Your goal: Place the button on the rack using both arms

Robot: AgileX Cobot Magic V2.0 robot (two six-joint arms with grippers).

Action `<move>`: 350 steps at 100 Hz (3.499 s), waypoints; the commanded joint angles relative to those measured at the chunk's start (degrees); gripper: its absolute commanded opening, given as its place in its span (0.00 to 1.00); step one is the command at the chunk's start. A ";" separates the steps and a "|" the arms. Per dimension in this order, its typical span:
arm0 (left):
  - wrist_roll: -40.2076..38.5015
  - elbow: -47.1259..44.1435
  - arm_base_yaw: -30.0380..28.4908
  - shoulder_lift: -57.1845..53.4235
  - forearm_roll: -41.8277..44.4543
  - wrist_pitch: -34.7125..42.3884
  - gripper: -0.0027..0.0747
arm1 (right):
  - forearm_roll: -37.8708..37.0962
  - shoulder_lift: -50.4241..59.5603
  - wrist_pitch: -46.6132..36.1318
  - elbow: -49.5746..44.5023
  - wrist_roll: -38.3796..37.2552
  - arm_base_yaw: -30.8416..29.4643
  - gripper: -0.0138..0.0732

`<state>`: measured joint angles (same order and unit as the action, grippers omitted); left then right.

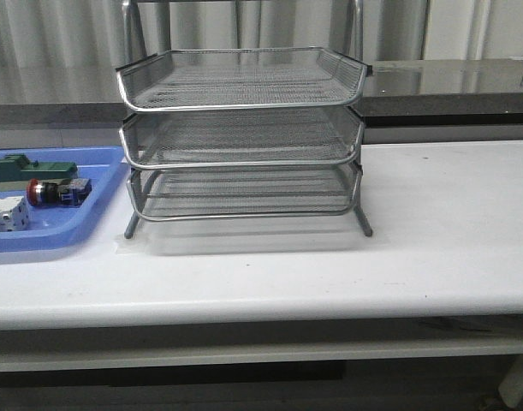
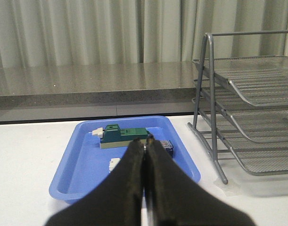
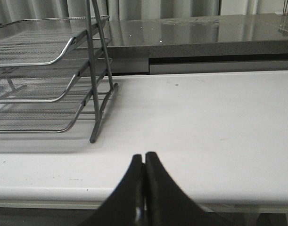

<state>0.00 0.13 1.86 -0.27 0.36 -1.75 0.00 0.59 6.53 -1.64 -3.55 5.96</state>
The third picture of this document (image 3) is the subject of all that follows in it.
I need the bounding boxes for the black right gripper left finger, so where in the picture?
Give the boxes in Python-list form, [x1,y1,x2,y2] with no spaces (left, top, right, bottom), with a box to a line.
[80,154,144,226]

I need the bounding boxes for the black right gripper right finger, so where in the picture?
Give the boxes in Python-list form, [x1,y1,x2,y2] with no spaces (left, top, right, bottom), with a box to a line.
[145,152,234,226]

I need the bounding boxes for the grey stone counter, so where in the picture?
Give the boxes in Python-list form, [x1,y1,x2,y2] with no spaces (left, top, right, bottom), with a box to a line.
[104,14,288,75]

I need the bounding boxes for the white curtain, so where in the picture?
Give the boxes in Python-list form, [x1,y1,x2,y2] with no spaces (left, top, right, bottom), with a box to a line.
[0,0,284,24]

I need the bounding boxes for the grey wire rack frame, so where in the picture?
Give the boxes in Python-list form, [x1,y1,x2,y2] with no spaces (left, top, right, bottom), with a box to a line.
[85,0,117,143]

